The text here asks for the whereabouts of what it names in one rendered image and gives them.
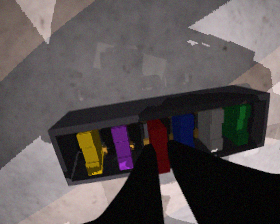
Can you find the purple fuse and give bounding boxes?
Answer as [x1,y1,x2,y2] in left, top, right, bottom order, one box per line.
[111,124,134,171]

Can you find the dark grey fuse block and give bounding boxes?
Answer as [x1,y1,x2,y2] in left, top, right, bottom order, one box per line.
[47,84,270,186]

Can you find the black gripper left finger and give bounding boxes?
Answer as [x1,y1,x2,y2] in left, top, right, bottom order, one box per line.
[82,143,165,224]

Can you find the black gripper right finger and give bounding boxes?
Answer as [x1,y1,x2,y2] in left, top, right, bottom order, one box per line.
[167,139,280,224]

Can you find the dark blue fuse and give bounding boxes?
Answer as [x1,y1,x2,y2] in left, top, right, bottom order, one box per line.
[172,113,195,147]

